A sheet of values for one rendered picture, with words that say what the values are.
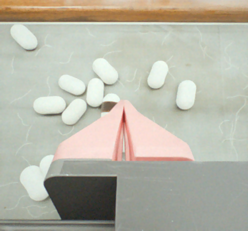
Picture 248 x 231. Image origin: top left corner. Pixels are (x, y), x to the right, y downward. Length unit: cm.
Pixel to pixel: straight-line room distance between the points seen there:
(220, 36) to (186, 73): 8
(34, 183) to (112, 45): 19
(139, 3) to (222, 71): 14
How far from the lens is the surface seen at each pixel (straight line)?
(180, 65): 24
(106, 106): 19
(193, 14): 27
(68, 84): 20
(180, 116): 21
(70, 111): 19
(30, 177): 20
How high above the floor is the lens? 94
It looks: 76 degrees down
